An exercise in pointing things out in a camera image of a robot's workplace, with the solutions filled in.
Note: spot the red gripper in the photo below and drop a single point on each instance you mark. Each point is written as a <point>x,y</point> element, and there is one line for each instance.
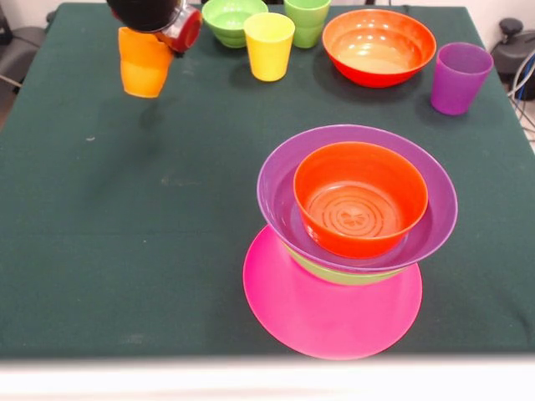
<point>188,31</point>

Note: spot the orange plastic cup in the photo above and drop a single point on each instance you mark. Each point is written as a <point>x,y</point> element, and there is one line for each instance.
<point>142,71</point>

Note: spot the small green plastic bowl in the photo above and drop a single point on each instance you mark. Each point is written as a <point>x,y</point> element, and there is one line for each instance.
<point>232,21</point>

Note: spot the small red-orange plastic bowl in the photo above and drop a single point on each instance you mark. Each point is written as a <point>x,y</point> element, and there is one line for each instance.
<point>359,209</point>

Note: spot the large green plastic bowl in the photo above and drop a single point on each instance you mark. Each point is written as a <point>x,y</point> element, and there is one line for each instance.
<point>342,276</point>

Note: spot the purple plastic cup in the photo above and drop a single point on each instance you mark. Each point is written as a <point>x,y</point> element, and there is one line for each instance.
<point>460,79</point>

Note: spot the purple plastic bowl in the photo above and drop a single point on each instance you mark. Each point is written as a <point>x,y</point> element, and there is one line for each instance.
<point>439,200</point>

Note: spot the pink plastic bowl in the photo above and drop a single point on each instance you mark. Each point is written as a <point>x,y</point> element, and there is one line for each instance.
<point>334,317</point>

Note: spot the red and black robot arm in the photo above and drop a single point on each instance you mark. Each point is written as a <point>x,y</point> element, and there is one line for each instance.
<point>142,12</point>

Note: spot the yellow plastic cup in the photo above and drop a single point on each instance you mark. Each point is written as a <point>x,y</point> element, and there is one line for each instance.
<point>269,50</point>

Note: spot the green plastic cup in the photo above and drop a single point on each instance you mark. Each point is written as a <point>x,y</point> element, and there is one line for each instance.
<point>311,25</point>

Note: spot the grey office chair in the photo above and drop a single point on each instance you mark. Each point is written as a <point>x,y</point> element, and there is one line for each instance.
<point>21,50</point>

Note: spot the large red-orange plastic bowl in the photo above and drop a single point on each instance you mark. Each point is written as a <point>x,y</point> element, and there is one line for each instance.
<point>378,50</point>

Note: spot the dark green tablecloth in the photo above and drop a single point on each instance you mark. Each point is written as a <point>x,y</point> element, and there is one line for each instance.
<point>125,271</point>

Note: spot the black chair base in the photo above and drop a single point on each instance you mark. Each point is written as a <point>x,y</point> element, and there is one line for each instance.
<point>512,50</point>

